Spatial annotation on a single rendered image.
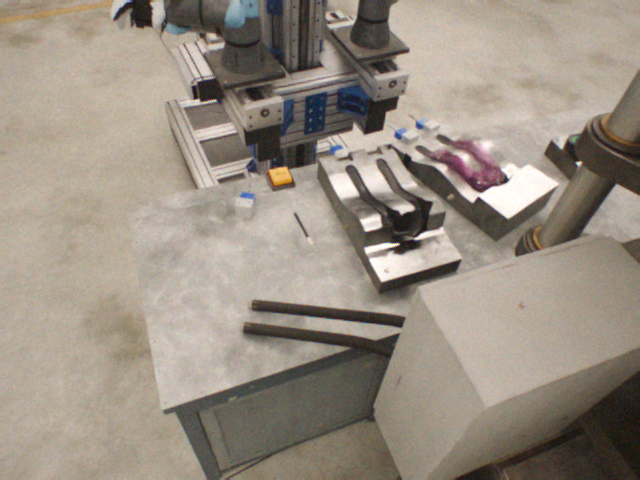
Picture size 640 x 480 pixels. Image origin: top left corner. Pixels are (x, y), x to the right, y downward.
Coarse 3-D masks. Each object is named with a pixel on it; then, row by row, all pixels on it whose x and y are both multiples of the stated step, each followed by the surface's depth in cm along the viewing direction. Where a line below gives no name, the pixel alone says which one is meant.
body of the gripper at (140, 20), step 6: (138, 0) 104; (144, 0) 105; (150, 0) 104; (138, 6) 106; (144, 6) 106; (132, 12) 107; (138, 12) 107; (144, 12) 107; (150, 12) 107; (132, 18) 108; (138, 18) 108; (144, 18) 108; (150, 18) 108; (132, 24) 109; (138, 24) 109; (144, 24) 110; (150, 24) 109; (162, 24) 109; (162, 30) 110
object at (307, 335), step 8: (240, 328) 126; (248, 328) 126; (256, 328) 125; (264, 328) 125; (272, 328) 125; (280, 328) 124; (288, 328) 124; (296, 328) 124; (272, 336) 125; (280, 336) 124; (288, 336) 123; (296, 336) 123; (304, 336) 122; (312, 336) 122; (320, 336) 122; (328, 336) 121; (336, 336) 121; (344, 336) 121; (336, 344) 121
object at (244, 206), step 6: (252, 186) 159; (240, 198) 152; (246, 198) 153; (252, 198) 154; (240, 204) 150; (246, 204) 150; (252, 204) 152; (240, 210) 151; (246, 210) 151; (252, 210) 153; (240, 216) 153; (246, 216) 153; (252, 216) 154
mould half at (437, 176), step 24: (432, 144) 174; (432, 168) 161; (504, 168) 165; (528, 168) 160; (456, 192) 158; (504, 192) 152; (528, 192) 153; (552, 192) 158; (480, 216) 154; (504, 216) 146; (528, 216) 158
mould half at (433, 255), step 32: (320, 160) 160; (352, 192) 152; (384, 192) 153; (416, 192) 151; (352, 224) 145; (384, 224) 138; (384, 256) 139; (416, 256) 140; (448, 256) 141; (384, 288) 137
